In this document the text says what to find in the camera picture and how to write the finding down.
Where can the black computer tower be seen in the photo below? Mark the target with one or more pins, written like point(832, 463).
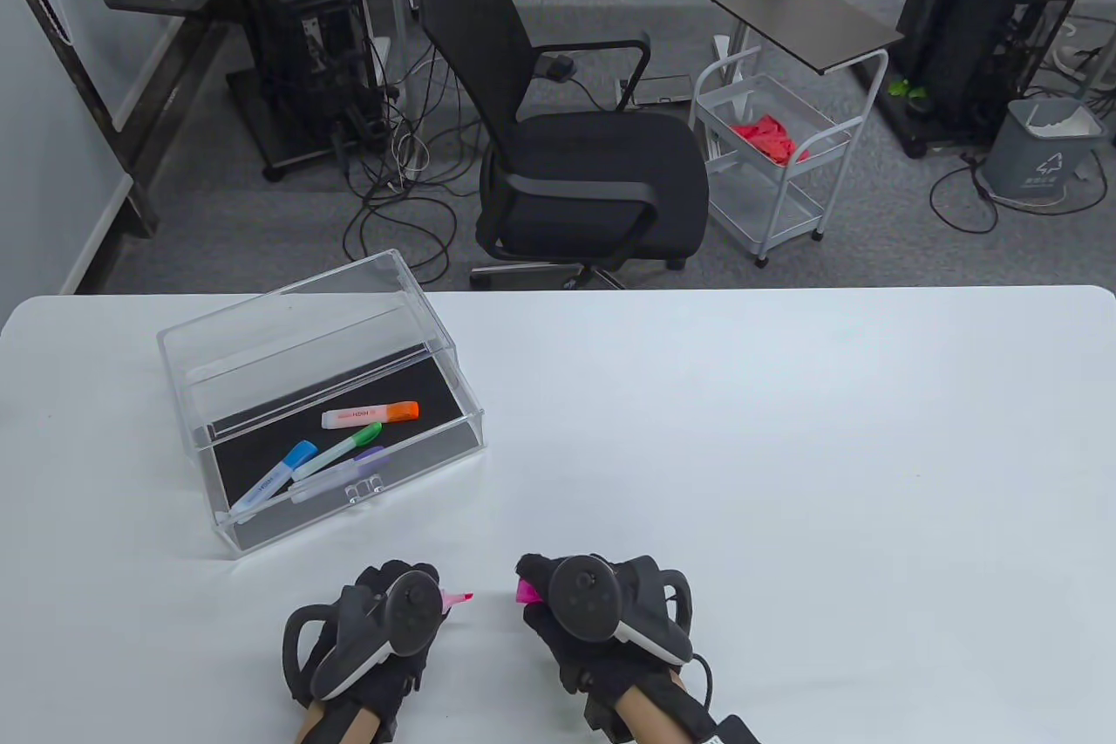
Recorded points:
point(296, 46)

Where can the blue highlighter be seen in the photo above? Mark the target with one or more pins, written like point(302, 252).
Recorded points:
point(260, 493)

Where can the orange highlighter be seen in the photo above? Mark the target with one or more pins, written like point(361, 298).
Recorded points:
point(353, 418)

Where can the pink highlighter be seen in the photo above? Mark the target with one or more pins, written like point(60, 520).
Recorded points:
point(455, 601)

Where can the black equipment rack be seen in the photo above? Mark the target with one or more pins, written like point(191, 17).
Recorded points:
point(968, 20)

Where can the orange highlighter cap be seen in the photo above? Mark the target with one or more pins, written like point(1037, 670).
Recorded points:
point(403, 411)

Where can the person's right forearm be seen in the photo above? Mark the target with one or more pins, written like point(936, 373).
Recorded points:
point(649, 718)

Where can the small green plant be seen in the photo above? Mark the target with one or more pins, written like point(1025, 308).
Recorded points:
point(907, 92)

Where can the grey trash bin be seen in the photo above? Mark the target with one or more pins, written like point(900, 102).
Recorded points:
point(1042, 155)

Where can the green highlighter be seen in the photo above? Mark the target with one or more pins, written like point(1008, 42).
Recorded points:
point(327, 458)

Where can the person's left hand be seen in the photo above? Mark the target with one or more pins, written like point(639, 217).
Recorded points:
point(405, 674)

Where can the black frame post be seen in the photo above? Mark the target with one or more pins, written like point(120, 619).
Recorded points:
point(70, 72)

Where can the white rolling cart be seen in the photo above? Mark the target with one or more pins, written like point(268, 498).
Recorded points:
point(785, 194)

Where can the black office chair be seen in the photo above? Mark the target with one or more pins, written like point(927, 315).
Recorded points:
point(602, 160)

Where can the purple highlighter cap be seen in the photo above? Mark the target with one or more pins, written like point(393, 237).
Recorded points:
point(373, 454)

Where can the magenta highlighter cap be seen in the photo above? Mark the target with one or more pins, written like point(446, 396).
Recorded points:
point(527, 593)

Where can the purple highlighter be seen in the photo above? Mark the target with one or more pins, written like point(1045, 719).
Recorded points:
point(327, 484)

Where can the red cloth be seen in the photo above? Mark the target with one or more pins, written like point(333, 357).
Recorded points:
point(767, 138)

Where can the dark side table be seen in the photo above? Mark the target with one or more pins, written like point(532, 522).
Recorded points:
point(802, 16)

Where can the person's right hand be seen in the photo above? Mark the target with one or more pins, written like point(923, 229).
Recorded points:
point(602, 670)

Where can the grey left hand controller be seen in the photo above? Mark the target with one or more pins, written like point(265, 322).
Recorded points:
point(410, 613)

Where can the black wrist module white label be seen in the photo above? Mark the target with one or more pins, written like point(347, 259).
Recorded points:
point(732, 731)

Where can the clear acrylic drawer box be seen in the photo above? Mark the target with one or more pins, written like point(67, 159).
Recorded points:
point(261, 378)

